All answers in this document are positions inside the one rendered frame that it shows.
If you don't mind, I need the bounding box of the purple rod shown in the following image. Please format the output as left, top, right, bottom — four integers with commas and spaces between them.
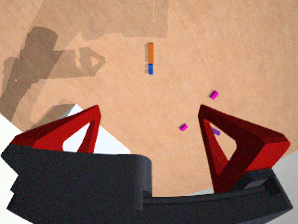
212, 127, 221, 136

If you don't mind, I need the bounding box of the orange rod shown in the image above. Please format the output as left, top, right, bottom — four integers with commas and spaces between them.
148, 43, 154, 64

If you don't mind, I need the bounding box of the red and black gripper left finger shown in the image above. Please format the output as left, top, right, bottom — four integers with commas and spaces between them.
8, 105, 101, 153

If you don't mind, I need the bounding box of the magenta rod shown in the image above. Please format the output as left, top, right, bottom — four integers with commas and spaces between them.
210, 90, 219, 100
180, 124, 188, 131

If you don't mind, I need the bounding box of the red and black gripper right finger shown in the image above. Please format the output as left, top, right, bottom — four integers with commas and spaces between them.
198, 104, 290, 193

